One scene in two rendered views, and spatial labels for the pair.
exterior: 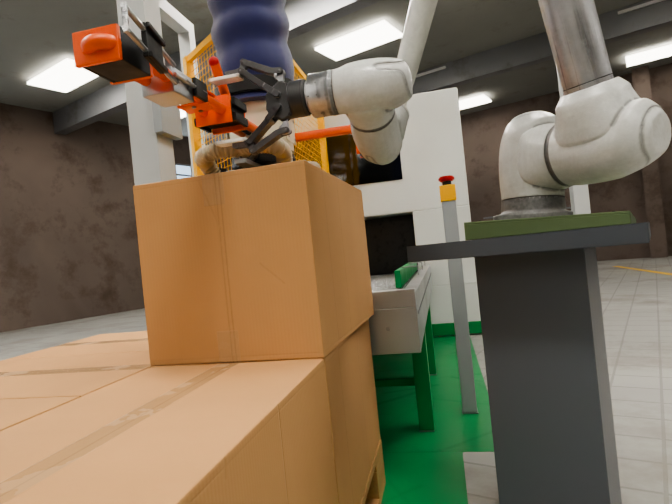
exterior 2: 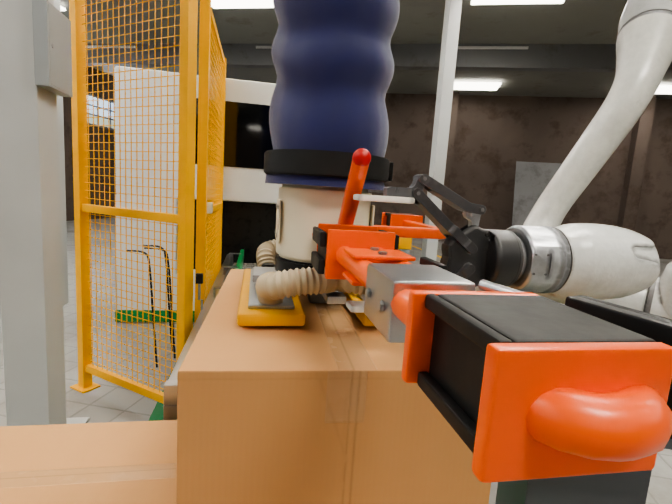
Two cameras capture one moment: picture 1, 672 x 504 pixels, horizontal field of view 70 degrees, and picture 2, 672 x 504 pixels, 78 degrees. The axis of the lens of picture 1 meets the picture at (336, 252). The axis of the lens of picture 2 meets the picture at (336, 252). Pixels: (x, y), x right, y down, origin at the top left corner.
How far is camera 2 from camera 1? 0.85 m
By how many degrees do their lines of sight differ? 25
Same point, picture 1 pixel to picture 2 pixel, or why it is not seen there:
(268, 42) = (378, 102)
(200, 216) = (314, 438)
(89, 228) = not seen: outside the picture
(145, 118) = (19, 59)
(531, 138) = not seen: hidden behind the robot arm
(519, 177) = not seen: hidden behind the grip
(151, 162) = (25, 125)
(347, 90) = (593, 279)
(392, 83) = (647, 280)
